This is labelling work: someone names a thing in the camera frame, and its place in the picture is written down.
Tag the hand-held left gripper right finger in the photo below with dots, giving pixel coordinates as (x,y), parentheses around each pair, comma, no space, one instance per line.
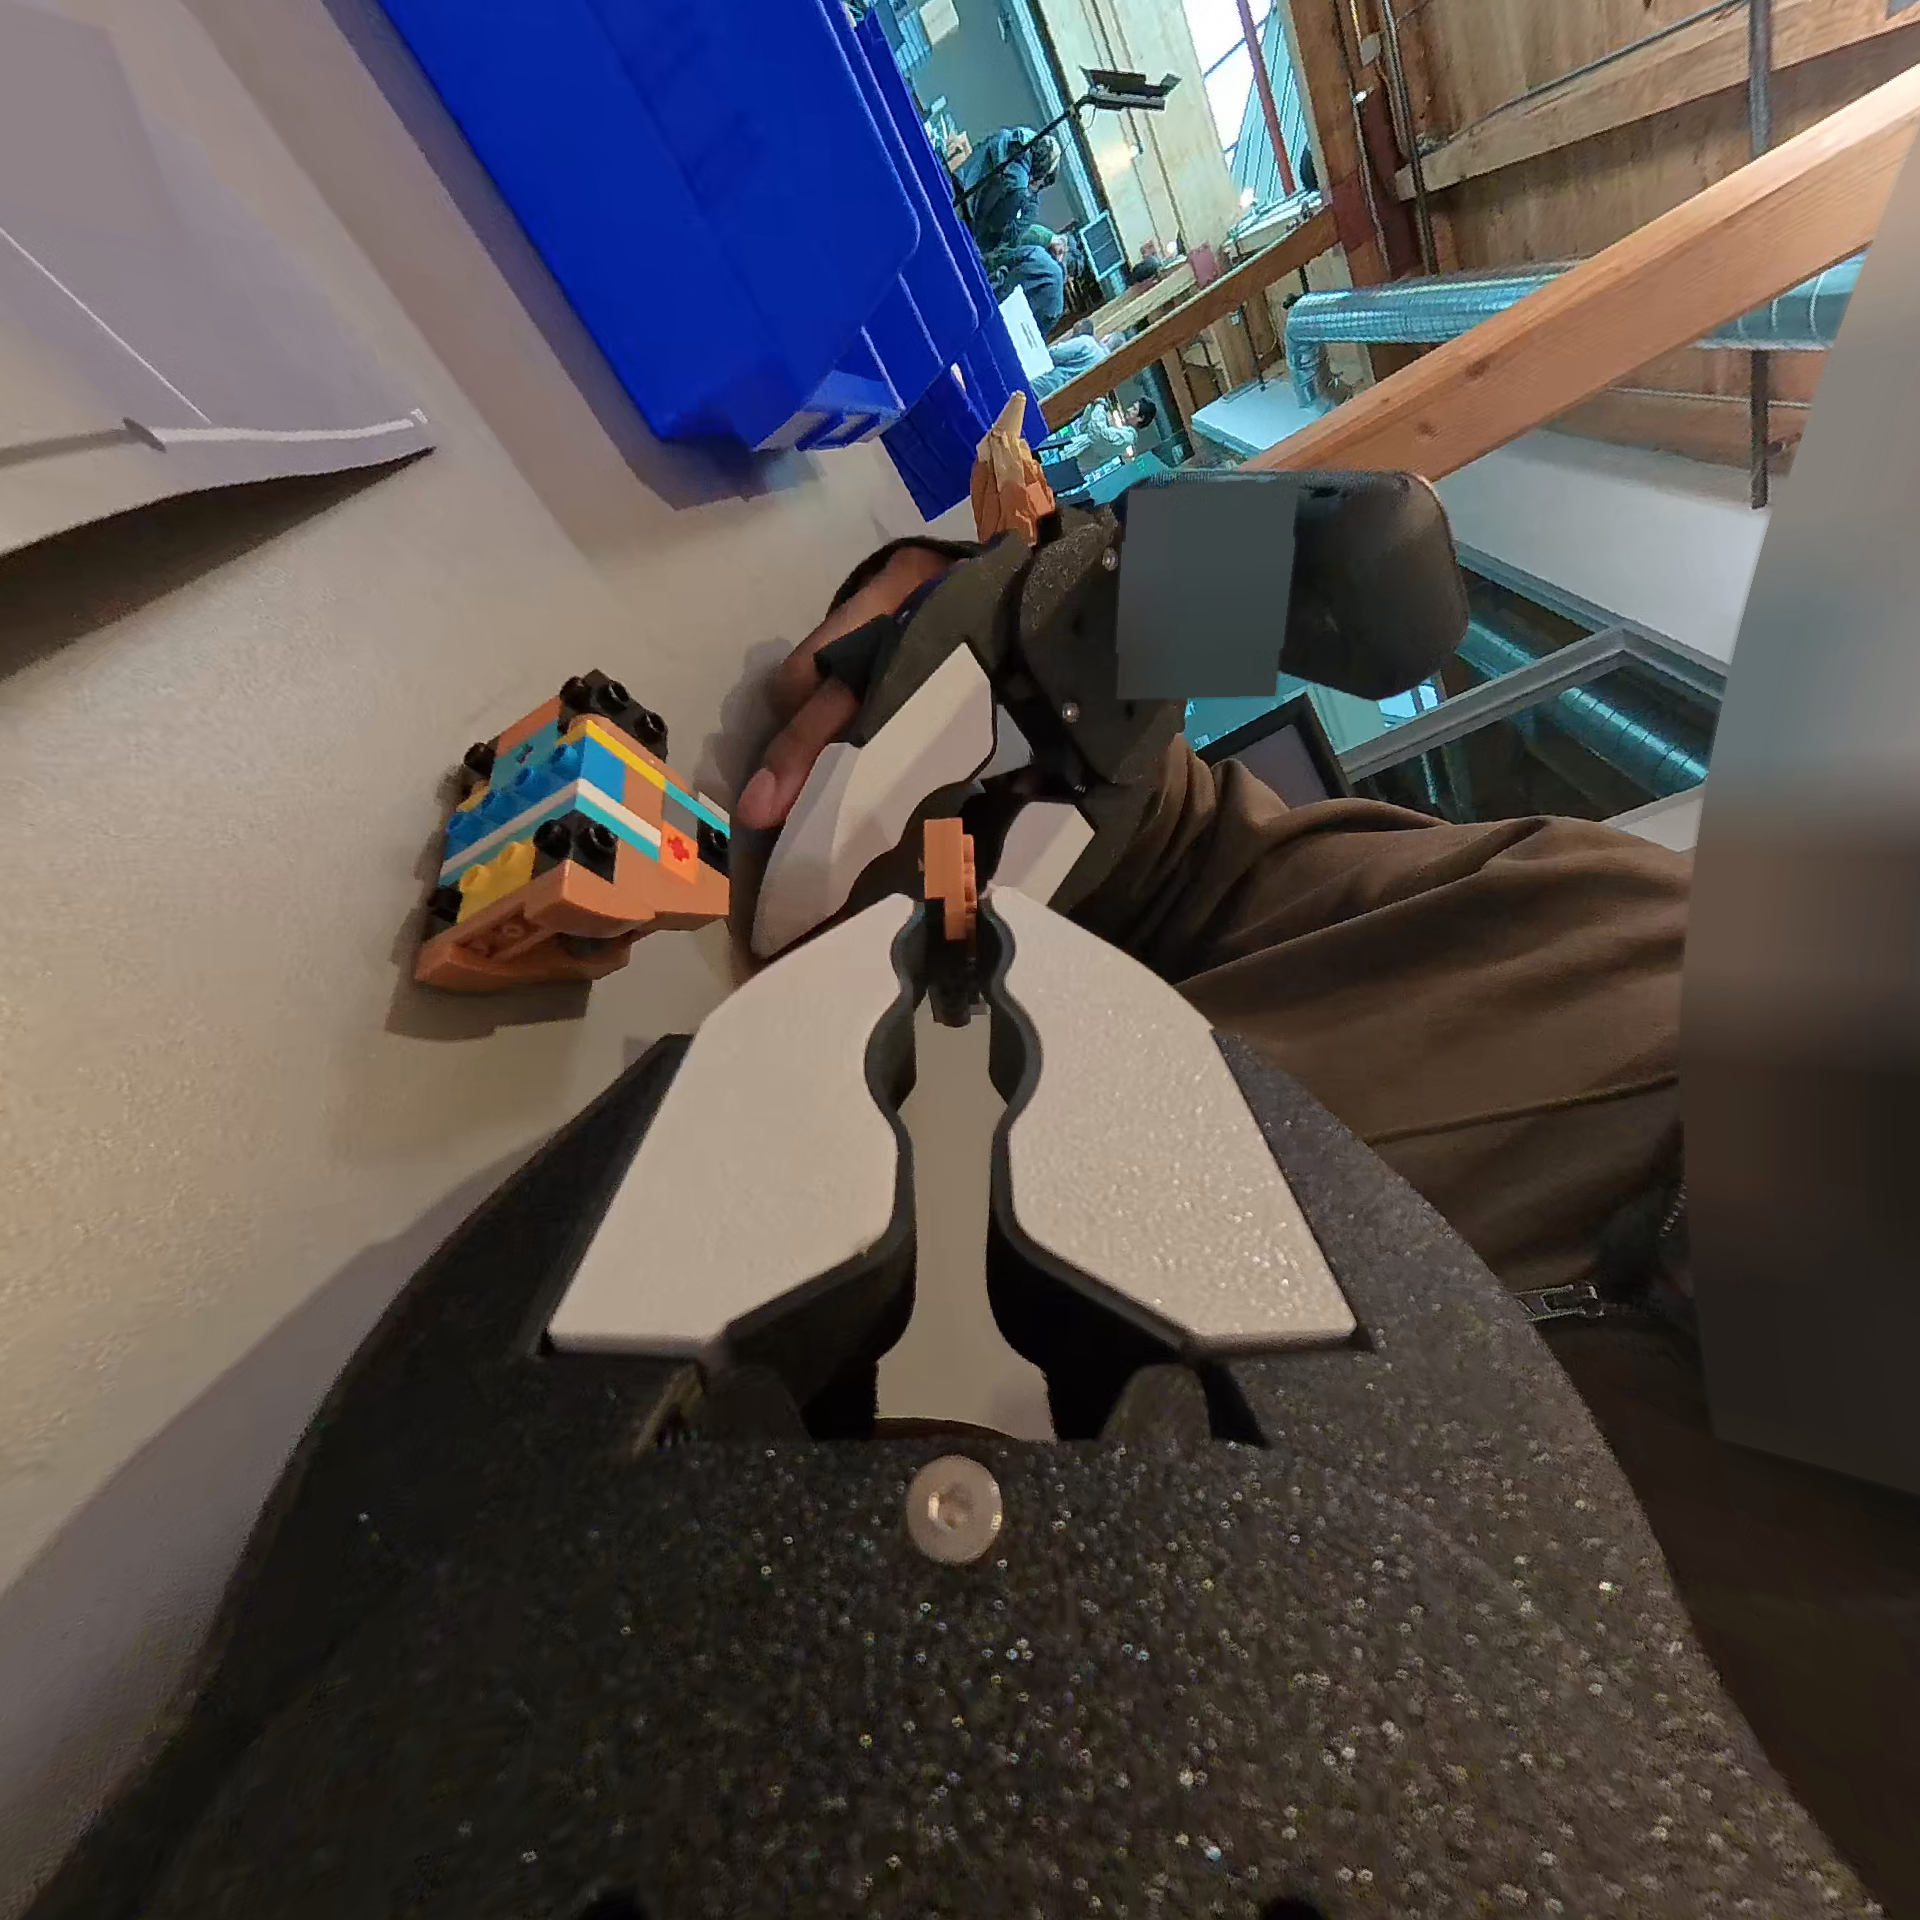
(1156,1172)

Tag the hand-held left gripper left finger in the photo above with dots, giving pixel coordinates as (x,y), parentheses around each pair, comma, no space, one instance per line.
(751,1172)

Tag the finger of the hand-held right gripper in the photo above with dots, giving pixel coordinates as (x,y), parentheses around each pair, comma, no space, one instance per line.
(901,765)
(1036,841)

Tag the colourful toy brick model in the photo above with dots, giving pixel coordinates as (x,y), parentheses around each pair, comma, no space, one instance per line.
(600,841)

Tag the blue plastic bin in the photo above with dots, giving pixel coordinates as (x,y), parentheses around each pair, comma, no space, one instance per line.
(646,182)
(944,300)

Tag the person's right forearm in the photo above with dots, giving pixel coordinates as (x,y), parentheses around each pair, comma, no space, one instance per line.
(1349,902)

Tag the grey desk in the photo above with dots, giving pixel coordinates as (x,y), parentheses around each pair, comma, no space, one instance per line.
(225,1050)

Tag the person's right hand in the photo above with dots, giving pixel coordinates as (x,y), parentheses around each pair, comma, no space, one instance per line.
(802,734)

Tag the brown toy figurine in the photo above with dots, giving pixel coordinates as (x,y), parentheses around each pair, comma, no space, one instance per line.
(1009,481)

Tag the wooden beam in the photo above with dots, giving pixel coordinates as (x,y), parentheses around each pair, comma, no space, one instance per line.
(1576,316)

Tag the grey printed sheet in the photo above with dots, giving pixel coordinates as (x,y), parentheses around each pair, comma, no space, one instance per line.
(225,375)

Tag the silver ventilation duct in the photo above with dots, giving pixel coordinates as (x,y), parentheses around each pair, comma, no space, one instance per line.
(1396,300)

